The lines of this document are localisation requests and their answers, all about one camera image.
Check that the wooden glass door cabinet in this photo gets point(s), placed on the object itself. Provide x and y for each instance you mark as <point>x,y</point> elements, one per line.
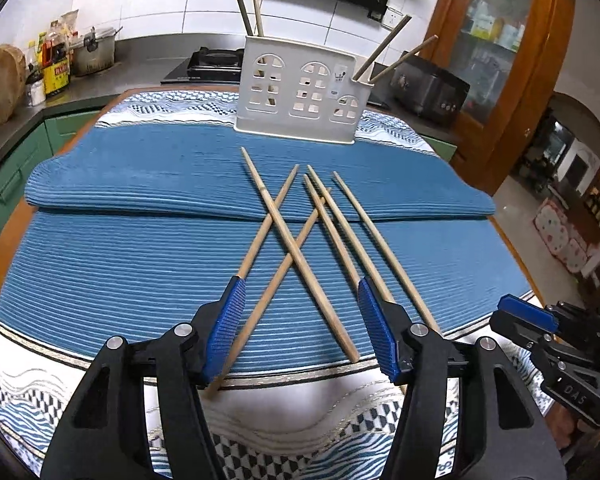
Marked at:
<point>550,60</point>

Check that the stainless steel countertop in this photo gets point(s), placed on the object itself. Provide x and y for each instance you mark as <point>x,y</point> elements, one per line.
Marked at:
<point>140,55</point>

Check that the round wooden chopping block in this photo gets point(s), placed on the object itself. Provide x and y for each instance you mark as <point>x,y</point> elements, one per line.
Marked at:
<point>2,85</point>

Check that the small boxes behind glass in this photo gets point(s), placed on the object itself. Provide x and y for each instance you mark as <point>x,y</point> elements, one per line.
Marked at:
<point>500,25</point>

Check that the white plastic utensil holder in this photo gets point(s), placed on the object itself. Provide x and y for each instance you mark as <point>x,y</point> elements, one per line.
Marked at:
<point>290,50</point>

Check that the black rice cooker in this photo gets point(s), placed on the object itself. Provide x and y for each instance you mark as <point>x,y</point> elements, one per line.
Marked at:
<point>430,90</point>

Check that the white wall socket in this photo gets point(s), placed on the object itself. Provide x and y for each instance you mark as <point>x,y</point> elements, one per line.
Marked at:
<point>391,17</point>

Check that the dark sauce bottle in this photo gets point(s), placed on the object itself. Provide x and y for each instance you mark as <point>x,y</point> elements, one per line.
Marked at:
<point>54,45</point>

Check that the small white jar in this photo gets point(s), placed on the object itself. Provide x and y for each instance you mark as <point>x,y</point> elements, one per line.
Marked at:
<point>36,92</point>

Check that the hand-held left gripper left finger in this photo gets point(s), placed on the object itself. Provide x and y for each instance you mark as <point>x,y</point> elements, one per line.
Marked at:
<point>225,335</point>

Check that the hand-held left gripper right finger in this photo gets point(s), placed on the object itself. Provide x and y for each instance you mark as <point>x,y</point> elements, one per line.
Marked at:
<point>380,335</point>

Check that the yellow cap oil bottle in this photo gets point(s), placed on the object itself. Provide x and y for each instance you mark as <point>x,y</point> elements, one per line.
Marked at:
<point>32,60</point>

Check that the tapered wooden chopstick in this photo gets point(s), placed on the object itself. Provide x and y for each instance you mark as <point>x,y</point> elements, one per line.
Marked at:
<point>241,5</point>
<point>257,10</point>
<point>384,47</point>
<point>405,58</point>

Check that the pile of wooden chopsticks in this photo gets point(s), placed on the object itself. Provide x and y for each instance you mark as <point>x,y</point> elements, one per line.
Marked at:
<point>279,216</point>

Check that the white floral cushion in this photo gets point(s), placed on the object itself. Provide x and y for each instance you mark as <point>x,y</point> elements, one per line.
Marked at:
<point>560,232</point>

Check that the blue patterned table cloth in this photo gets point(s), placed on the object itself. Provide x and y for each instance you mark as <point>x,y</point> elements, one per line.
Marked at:
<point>130,260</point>

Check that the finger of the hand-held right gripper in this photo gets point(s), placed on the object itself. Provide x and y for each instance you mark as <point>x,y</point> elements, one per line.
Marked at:
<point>527,311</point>
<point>517,332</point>

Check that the black wall plug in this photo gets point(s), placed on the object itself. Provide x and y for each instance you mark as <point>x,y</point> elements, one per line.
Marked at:
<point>375,14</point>

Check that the black gas stove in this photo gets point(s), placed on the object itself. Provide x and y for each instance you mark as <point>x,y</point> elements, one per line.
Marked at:
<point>215,62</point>

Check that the metal pressure cooker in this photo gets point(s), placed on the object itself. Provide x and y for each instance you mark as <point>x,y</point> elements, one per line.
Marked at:
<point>95,55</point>

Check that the snack bag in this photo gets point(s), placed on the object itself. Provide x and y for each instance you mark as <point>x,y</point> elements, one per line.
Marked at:
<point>67,22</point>

